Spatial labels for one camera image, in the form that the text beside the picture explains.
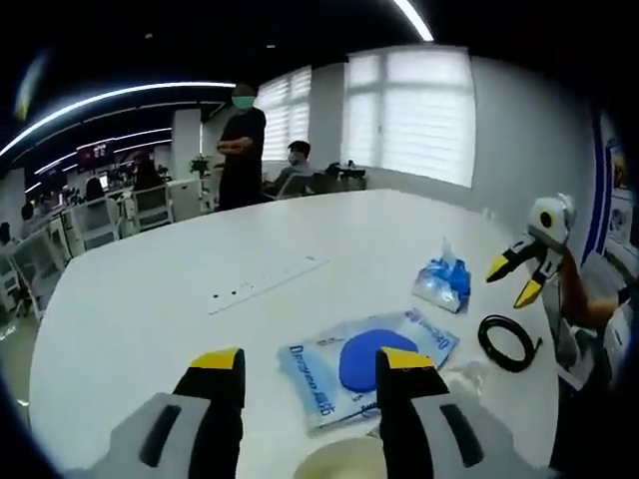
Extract white office chair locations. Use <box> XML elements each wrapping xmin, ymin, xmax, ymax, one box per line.
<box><xmin>276</xmin><ymin>171</ymin><xmax>317</xmax><ymax>200</ymax></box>
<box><xmin>133</xmin><ymin>186</ymin><xmax>176</xmax><ymax>232</ymax></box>
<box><xmin>73</xmin><ymin>198</ymin><xmax>125</xmax><ymax>254</ymax></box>
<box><xmin>10</xmin><ymin>231</ymin><xmax>70</xmax><ymax>301</ymax></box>

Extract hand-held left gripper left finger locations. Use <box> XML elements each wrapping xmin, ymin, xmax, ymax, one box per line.
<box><xmin>105</xmin><ymin>347</ymin><xmax>247</xmax><ymax>479</ymax></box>

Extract large window with blinds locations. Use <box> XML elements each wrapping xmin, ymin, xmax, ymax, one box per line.
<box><xmin>342</xmin><ymin>46</ymin><xmax>476</xmax><ymax>190</ymax></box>

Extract white table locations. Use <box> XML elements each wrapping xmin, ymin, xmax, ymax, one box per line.
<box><xmin>29</xmin><ymin>188</ymin><xmax>560</xmax><ymax>479</ymax></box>

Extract white paper cup green print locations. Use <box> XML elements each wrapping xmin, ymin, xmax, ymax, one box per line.
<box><xmin>293</xmin><ymin>436</ymin><xmax>386</xmax><ymax>479</ymax></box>

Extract wall poster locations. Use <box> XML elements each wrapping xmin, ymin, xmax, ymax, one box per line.
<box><xmin>583</xmin><ymin>110</ymin><xmax>639</xmax><ymax>263</ymax></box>

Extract blue tissue pack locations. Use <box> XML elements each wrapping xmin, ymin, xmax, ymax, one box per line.
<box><xmin>410</xmin><ymin>237</ymin><xmax>474</xmax><ymax>315</ymax></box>

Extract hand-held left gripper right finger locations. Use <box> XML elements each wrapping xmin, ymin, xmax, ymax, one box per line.
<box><xmin>374</xmin><ymin>347</ymin><xmax>516</xmax><ymax>479</ymax></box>

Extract curved ceiling light strip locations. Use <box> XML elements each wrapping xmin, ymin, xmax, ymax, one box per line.
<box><xmin>0</xmin><ymin>81</ymin><xmax>237</xmax><ymax>157</ymax></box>
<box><xmin>387</xmin><ymin>0</ymin><xmax>436</xmax><ymax>42</ymax></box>

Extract black cable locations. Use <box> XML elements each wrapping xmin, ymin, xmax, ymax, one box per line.
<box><xmin>476</xmin><ymin>312</ymin><xmax>545</xmax><ymax>374</ymax></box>

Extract clear bag with blue disc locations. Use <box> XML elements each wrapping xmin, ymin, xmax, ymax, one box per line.
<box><xmin>277</xmin><ymin>306</ymin><xmax>461</xmax><ymax>436</ymax></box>

